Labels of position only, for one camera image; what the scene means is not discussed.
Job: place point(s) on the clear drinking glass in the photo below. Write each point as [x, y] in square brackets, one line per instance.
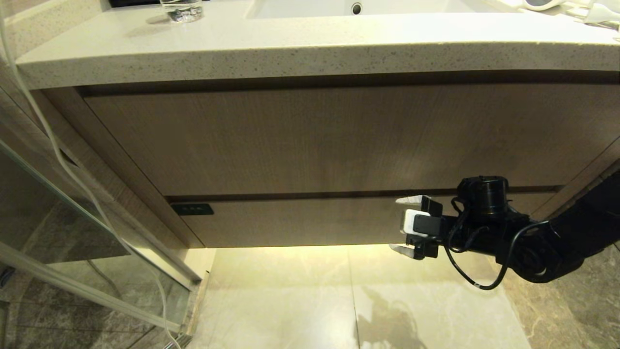
[183, 11]

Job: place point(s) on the beige stone countertop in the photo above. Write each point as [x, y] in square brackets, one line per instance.
[310, 46]

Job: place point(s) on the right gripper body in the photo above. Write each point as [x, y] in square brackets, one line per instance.
[432, 204]

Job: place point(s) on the glass shower door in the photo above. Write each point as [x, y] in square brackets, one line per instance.
[72, 252]

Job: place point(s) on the black switch panel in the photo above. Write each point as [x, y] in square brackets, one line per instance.
[192, 209]

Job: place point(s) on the white sink basin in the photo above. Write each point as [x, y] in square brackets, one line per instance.
[339, 8]

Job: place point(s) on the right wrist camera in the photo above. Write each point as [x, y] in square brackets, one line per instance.
[412, 223]

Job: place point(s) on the white hair dryer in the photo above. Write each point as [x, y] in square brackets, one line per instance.
[540, 4]

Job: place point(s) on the white power plug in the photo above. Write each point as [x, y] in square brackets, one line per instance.
[598, 13]

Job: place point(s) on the tall wooden drawer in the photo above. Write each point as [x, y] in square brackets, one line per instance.
[315, 140]

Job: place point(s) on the low wooden drawer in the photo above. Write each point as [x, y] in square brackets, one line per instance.
[300, 220]

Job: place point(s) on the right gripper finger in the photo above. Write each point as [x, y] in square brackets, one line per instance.
[410, 200]
[406, 250]

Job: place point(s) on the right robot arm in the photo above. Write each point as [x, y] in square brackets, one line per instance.
[581, 228]

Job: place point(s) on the wooden vanity cabinet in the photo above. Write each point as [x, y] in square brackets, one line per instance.
[121, 165]

